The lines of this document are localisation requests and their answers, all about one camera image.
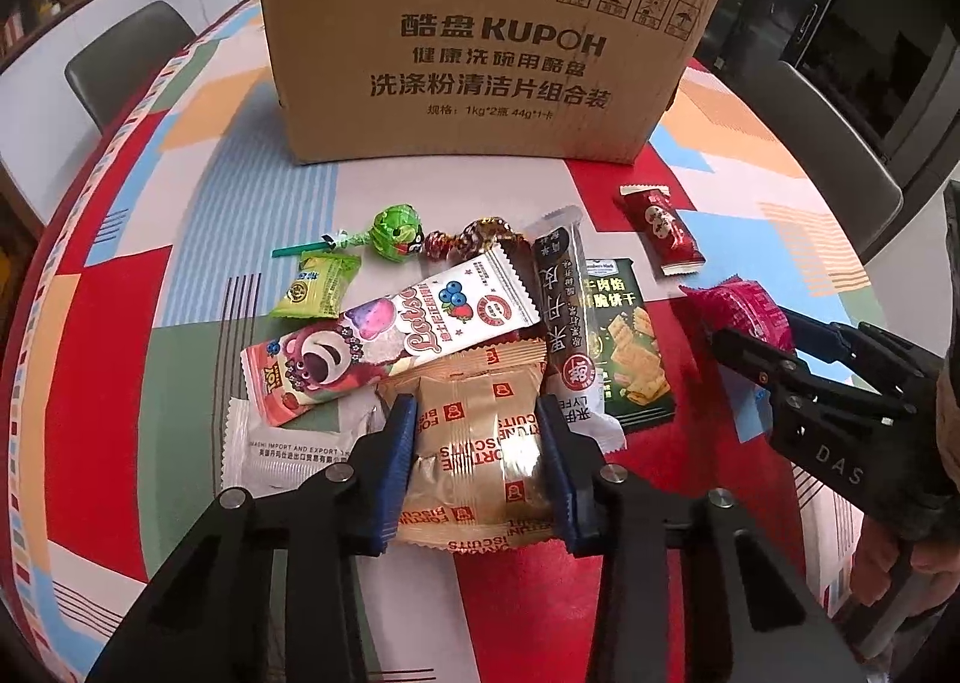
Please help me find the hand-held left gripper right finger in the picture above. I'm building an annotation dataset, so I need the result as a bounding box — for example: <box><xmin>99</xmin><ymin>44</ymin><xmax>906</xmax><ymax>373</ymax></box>
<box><xmin>534</xmin><ymin>394</ymin><xmax>863</xmax><ymax>683</ymax></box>

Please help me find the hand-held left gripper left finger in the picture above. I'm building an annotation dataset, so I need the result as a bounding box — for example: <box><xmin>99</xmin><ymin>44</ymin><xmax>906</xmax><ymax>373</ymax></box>
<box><xmin>90</xmin><ymin>394</ymin><xmax>419</xmax><ymax>683</ymax></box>

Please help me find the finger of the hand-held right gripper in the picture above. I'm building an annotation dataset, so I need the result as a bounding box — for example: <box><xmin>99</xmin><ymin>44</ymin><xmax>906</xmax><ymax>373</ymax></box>
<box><xmin>776</xmin><ymin>306</ymin><xmax>947</xmax><ymax>388</ymax></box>
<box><xmin>710</xmin><ymin>329</ymin><xmax>920</xmax><ymax>433</ymax></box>

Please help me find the dark pink snack packet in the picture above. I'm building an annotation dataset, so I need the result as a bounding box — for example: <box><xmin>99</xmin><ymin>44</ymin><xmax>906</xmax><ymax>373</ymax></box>
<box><xmin>679</xmin><ymin>278</ymin><xmax>797</xmax><ymax>354</ymax></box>

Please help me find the beige biscuit packet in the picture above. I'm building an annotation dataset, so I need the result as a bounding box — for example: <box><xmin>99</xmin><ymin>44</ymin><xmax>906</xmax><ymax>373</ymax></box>
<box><xmin>382</xmin><ymin>336</ymin><xmax>550</xmax><ymax>392</ymax></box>
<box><xmin>388</xmin><ymin>360</ymin><xmax>577</xmax><ymax>553</ymax></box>

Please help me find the green candy packet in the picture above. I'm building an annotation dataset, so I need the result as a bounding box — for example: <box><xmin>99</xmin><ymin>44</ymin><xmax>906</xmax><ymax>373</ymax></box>
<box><xmin>268</xmin><ymin>252</ymin><xmax>363</xmax><ymax>320</ymax></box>

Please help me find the brown cardboard box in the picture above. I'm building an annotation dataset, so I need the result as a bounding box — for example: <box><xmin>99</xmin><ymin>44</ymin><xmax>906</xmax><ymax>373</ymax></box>
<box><xmin>257</xmin><ymin>0</ymin><xmax>722</xmax><ymax>167</ymax></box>

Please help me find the person's right hand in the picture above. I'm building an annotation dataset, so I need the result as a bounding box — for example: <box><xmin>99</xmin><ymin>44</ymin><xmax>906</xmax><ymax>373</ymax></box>
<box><xmin>847</xmin><ymin>514</ymin><xmax>960</xmax><ymax>622</ymax></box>

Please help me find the white foil snack packet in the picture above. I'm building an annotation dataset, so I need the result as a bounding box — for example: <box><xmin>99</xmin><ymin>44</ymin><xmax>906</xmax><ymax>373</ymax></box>
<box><xmin>220</xmin><ymin>396</ymin><xmax>388</xmax><ymax>498</ymax></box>

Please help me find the pink bear snack bar packet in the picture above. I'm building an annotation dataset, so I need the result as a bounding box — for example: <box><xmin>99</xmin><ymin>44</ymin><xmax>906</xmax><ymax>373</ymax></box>
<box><xmin>240</xmin><ymin>244</ymin><xmax>542</xmax><ymax>431</ymax></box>

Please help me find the dark green cracker packet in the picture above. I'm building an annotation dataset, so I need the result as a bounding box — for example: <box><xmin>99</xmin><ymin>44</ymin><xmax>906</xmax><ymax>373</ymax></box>
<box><xmin>581</xmin><ymin>255</ymin><xmax>677</xmax><ymax>437</ymax></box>

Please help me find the small red snack packet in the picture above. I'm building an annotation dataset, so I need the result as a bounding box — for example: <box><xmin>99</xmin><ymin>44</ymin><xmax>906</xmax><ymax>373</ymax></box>
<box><xmin>616</xmin><ymin>183</ymin><xmax>708</xmax><ymax>279</ymax></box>

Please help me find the long dark brown snack packet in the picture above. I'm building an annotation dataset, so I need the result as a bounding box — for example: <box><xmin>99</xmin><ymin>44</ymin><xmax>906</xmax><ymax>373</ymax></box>
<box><xmin>523</xmin><ymin>205</ymin><xmax>602</xmax><ymax>393</ymax></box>

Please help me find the grey chair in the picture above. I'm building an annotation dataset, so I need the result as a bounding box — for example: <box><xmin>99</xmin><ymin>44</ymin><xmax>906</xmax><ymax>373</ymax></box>
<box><xmin>705</xmin><ymin>59</ymin><xmax>905</xmax><ymax>258</ymax></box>
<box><xmin>64</xmin><ymin>1</ymin><xmax>198</xmax><ymax>134</ymax></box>

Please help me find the green lollipop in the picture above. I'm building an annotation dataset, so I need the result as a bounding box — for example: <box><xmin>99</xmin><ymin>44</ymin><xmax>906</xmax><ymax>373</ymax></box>
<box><xmin>271</xmin><ymin>203</ymin><xmax>428</xmax><ymax>266</ymax></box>

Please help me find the gold red twist candy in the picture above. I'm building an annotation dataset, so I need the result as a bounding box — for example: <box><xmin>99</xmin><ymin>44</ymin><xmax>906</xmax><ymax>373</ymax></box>
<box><xmin>424</xmin><ymin>216</ymin><xmax>527</xmax><ymax>261</ymax></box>

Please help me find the colourful patterned tablecloth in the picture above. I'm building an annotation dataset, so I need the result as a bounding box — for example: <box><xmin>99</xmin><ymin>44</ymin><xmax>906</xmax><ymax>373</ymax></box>
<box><xmin>0</xmin><ymin>0</ymin><xmax>905</xmax><ymax>683</ymax></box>

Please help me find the black glass cabinet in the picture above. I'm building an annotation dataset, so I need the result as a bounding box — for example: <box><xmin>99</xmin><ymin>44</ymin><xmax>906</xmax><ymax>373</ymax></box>
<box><xmin>705</xmin><ymin>0</ymin><xmax>960</xmax><ymax>170</ymax></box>

